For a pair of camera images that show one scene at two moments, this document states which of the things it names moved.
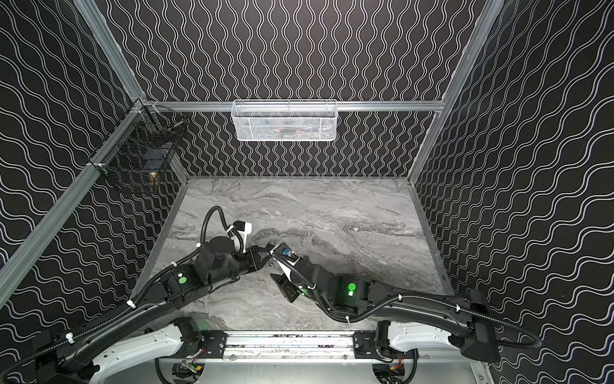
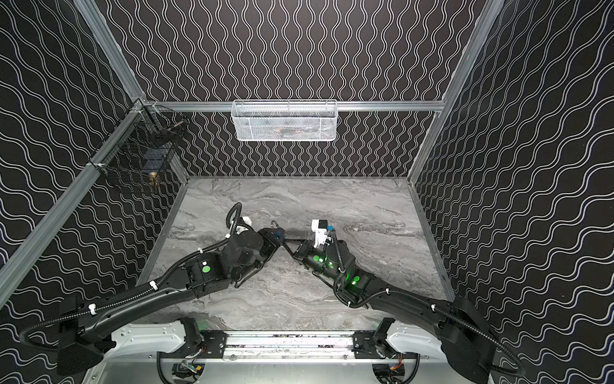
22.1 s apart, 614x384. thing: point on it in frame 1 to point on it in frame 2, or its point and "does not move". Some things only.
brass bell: x=153 y=181 does not move
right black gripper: x=290 y=270 to x=301 y=250
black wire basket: x=143 y=142 does not move
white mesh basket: x=284 y=120 does not move
